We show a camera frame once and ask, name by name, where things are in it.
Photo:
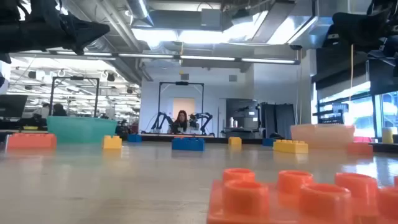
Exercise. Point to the white bottle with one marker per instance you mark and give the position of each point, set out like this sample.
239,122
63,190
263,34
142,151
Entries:
231,123
235,124

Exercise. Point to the pale pink door panel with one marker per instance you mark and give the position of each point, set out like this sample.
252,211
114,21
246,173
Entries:
183,104

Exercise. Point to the dark curtain partition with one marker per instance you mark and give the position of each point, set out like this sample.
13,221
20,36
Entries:
280,119

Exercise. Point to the black ceiling camera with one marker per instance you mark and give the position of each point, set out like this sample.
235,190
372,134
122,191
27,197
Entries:
295,47

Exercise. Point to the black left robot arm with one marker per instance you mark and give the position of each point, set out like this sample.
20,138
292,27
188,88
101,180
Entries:
46,11

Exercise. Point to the black aluminium table frame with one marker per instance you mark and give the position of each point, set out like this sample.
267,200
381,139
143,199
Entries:
217,140

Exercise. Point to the teal translucent plastic bin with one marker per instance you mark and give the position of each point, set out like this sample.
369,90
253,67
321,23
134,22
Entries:
81,130

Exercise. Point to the yellow small building block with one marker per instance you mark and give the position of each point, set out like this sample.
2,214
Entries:
112,143

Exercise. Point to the distant wooden table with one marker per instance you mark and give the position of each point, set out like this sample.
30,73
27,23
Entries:
205,135

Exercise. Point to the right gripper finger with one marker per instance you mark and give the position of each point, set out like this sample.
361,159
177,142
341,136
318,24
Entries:
332,39
357,29

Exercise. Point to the black gantry camera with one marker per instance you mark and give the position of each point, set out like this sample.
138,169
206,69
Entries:
182,83
76,78

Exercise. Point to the dark shelf cabinet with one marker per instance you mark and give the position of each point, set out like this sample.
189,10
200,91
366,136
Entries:
245,107

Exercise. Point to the blue small building block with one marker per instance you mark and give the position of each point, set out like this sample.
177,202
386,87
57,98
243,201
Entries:
134,138
268,142

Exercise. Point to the orange long building block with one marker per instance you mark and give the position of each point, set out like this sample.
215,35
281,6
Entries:
245,199
31,141

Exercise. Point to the yellow long building block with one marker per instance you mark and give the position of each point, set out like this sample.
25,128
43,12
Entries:
234,141
290,147

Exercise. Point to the distant dark robot arm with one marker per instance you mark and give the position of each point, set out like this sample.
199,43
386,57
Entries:
160,118
205,117

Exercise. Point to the black computer monitor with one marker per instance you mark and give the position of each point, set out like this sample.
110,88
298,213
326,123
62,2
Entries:
12,105

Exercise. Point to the blue long building block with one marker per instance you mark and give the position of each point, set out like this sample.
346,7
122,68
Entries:
188,145

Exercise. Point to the person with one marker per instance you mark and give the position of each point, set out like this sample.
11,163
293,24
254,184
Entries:
181,124
59,110
43,110

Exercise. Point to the yellow cup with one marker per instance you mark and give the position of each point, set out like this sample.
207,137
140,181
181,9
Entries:
387,135

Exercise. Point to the black round object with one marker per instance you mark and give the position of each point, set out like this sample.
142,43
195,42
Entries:
276,136

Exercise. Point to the black ceiling spotlight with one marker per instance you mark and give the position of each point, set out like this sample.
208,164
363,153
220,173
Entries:
111,77
32,74
130,91

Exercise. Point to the black shelf rack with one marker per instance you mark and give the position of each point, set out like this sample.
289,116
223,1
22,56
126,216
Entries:
332,119

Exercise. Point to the orange translucent plastic bin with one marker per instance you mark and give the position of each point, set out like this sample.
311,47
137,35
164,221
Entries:
323,135

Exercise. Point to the silver ventilation duct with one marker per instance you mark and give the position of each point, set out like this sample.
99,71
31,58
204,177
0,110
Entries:
138,9

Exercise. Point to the yellow desk object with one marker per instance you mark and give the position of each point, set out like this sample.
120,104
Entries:
30,127

